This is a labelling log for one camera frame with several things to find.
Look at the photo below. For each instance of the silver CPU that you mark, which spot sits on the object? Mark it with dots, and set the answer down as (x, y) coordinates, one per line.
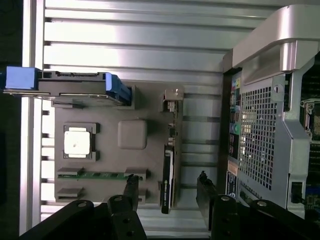
(77, 143)

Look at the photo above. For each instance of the green motherboard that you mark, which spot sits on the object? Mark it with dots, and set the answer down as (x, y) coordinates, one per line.
(315, 155)

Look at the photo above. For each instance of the green RAM stick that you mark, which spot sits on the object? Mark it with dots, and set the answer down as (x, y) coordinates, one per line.
(100, 175)

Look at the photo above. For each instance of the open PC case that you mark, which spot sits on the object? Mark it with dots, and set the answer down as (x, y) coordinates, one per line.
(257, 140)

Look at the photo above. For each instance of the gray parts rack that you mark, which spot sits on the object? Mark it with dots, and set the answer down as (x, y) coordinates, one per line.
(112, 155)

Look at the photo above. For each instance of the hard disk with blue caddy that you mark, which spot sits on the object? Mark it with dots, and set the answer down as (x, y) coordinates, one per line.
(75, 86)

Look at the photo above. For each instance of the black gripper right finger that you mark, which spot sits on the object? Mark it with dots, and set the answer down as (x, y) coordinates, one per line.
(225, 220)

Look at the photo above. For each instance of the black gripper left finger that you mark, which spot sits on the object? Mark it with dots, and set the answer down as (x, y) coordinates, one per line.
(120, 220)

